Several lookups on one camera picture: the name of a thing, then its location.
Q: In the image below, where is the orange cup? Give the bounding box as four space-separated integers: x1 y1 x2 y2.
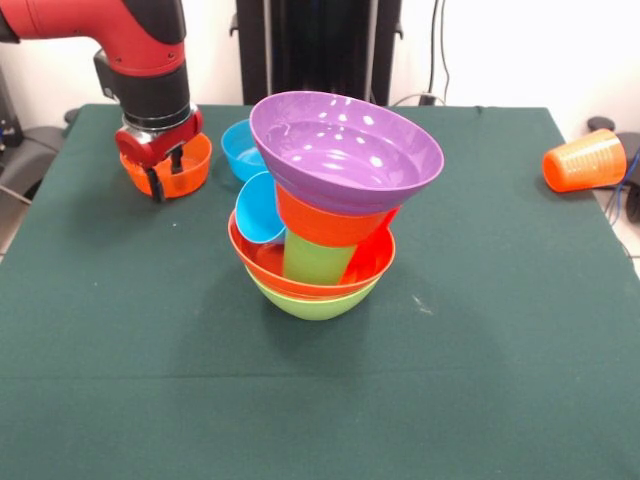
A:
542 127 628 194

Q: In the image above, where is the dark equipment rack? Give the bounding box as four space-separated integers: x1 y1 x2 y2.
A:
0 64 21 149

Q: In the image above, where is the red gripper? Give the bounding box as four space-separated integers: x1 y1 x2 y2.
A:
114 107 205 204

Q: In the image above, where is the purple bowl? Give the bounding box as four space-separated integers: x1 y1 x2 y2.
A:
248 90 446 216

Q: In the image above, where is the red cup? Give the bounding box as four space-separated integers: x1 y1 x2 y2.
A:
342 205 401 284

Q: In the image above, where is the green cup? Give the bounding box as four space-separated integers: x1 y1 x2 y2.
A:
282 230 359 285

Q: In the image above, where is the dark green tablecloth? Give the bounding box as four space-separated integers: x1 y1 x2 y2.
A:
0 103 640 480

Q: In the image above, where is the wide orange bowl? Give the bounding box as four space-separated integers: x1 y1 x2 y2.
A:
227 209 397 300

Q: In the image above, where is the grey chair base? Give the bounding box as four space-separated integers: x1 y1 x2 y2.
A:
0 124 66 206

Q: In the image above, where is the small orange bowl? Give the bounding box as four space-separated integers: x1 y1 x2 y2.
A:
274 182 394 248
119 133 213 200

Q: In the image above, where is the green bowl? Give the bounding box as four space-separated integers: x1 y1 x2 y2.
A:
243 264 381 322

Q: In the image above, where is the blue bowl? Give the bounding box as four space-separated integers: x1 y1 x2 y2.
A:
220 118 266 183

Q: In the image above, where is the blue cup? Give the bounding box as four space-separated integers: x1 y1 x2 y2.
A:
234 170 288 245

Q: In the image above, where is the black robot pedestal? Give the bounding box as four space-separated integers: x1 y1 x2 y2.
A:
230 0 404 107

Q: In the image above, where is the black hanging cable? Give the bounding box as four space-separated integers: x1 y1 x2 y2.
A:
428 0 454 106

